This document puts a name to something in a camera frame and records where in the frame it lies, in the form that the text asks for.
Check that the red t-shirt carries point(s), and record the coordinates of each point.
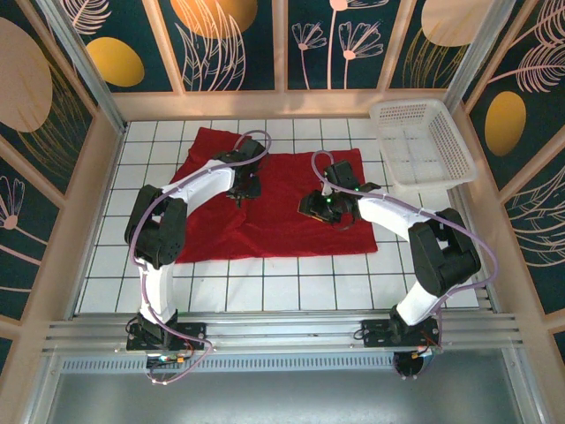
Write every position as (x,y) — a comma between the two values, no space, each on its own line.
(287,212)

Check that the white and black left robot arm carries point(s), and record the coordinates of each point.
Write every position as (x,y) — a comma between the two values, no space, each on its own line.
(198,185)

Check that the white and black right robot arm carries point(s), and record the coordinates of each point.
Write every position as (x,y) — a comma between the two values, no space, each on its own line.
(388,212)

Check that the white plastic mesh basket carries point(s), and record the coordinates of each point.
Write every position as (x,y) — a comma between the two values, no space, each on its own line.
(424,146)

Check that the slotted metal strip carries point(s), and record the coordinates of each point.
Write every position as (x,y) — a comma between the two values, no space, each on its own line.
(287,363)

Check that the grey metal sheet panel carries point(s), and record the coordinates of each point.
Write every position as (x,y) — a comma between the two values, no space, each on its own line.
(282,399)

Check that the aluminium mounting rail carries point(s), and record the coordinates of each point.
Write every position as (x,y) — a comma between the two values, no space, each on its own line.
(282,329)

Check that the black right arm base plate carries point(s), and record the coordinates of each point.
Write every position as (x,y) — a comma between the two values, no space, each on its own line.
(375,333)

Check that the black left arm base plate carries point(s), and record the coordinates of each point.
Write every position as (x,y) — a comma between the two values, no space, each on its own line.
(190,332)

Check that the aluminium side rail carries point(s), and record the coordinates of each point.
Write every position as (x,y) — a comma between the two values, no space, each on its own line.
(487,298)

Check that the aluminium frame post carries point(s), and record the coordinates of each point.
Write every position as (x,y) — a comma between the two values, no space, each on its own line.
(476,57)
(88,75)

